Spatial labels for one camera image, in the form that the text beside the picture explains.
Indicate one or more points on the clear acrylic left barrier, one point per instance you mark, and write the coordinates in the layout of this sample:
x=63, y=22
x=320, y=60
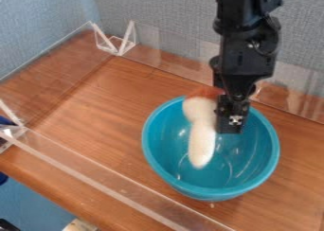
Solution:
x=69, y=56

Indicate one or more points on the blue plastic bowl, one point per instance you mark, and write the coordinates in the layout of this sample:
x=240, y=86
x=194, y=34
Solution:
x=209, y=166

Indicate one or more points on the clear acrylic back barrier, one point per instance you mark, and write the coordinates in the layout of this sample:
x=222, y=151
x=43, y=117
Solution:
x=293, y=90

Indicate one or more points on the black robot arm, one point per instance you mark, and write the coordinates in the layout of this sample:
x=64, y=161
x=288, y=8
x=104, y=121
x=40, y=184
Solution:
x=246, y=17

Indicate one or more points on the clear acrylic barrier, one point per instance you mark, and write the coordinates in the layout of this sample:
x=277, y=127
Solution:
x=111, y=183
x=293, y=90
x=69, y=56

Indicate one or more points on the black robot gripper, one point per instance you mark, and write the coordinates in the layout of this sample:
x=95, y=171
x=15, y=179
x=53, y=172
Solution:
x=245, y=61

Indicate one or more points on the white plush mushroom orange cap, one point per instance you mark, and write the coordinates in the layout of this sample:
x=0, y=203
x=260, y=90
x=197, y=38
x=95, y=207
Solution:
x=198, y=107

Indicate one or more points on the clear acrylic front barrier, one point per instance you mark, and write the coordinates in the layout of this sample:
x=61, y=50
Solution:
x=111, y=183

